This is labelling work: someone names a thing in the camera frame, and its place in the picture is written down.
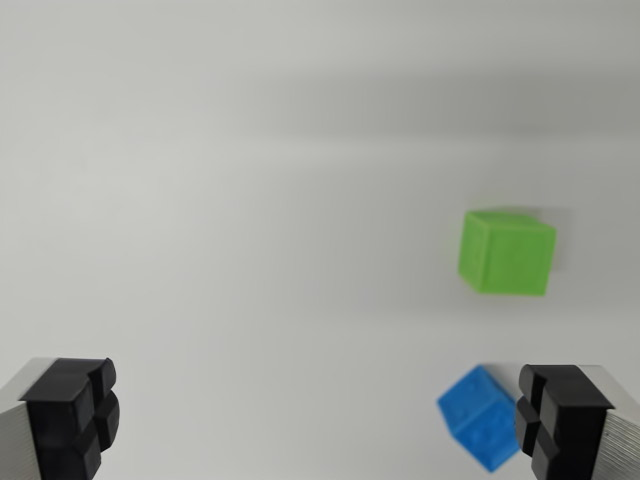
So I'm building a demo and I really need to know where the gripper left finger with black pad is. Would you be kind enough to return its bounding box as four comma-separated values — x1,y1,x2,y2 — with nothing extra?
0,356,121,480

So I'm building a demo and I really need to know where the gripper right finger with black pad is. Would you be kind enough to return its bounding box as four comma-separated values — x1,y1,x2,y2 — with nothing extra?
514,363,640,480

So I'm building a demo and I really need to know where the green embossed cube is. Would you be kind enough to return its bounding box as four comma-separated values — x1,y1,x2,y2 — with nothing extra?
457,207,558,298

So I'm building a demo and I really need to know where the blue embossed cube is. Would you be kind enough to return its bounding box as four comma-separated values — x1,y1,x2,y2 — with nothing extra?
436,364,523,474

